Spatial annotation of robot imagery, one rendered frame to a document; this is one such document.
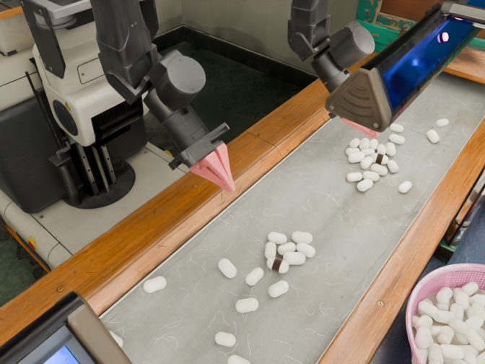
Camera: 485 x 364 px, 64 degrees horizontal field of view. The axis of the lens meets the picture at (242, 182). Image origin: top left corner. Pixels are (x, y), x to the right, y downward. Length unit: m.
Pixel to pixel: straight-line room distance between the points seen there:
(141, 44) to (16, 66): 0.71
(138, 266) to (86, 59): 0.56
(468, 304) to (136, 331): 0.52
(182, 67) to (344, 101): 0.23
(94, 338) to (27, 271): 1.53
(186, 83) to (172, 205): 0.28
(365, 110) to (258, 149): 0.43
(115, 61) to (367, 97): 0.36
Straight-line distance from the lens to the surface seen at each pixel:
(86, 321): 0.25
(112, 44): 0.60
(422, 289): 0.71
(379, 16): 1.32
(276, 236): 0.71
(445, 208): 0.83
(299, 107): 1.01
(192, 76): 0.57
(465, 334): 0.72
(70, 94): 1.07
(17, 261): 1.83
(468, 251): 0.91
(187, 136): 0.61
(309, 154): 0.91
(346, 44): 0.79
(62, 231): 1.46
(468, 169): 0.95
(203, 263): 0.69
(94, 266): 0.70
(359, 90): 0.47
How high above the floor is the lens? 1.31
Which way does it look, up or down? 44 degrees down
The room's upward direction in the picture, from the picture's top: straight up
